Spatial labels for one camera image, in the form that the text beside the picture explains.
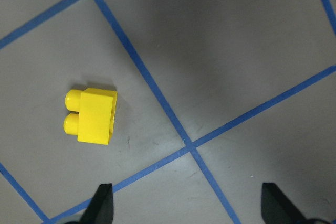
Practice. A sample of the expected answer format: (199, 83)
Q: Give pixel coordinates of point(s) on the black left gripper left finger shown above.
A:
(101, 207)

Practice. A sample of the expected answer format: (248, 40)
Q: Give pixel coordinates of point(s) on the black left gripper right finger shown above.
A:
(276, 206)

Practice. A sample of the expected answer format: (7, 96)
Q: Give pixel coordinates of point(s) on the yellow toy block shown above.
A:
(91, 117)

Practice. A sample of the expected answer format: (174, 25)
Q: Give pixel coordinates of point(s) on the brown paper table cover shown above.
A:
(215, 97)

